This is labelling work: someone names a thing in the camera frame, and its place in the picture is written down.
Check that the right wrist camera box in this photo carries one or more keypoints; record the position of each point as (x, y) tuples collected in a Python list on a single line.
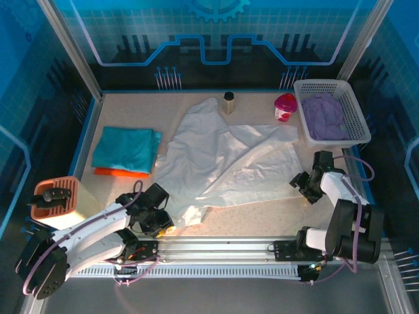
[(324, 160)]

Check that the beige bottle with black cap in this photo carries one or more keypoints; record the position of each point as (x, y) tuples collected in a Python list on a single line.
[(228, 104)]

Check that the folded teal t-shirt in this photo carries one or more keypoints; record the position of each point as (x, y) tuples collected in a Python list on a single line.
[(124, 147)]

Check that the aluminium rail frame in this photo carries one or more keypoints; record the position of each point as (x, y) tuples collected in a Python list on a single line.
[(212, 243)]

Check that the folded orange t-shirt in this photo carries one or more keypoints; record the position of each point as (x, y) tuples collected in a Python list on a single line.
[(111, 172)]

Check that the pink lidded yogurt cup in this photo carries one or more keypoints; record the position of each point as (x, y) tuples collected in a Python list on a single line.
[(284, 108)]

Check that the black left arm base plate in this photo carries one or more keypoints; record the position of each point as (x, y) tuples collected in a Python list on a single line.
[(149, 250)]

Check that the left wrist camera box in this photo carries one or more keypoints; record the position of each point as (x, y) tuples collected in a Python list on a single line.
[(157, 194)]

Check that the orange and cream knife block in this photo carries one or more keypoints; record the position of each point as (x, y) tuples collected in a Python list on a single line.
[(85, 202)]

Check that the purple t-shirt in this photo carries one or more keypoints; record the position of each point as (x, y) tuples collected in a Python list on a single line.
[(322, 117)]

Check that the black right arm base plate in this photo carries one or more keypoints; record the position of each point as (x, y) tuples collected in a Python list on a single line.
[(284, 252)]

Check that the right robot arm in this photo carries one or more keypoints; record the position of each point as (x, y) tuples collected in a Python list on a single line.
[(337, 189)]

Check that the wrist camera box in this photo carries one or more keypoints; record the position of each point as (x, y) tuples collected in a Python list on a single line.
[(324, 160), (157, 194)]

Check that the aluminium frame post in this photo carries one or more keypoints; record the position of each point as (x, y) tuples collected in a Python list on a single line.
[(363, 39), (70, 49)]

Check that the white t-shirt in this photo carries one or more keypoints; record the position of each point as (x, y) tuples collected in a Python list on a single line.
[(209, 153)]

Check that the white perforated plastic basket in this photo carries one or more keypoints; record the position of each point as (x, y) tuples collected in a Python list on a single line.
[(357, 111)]

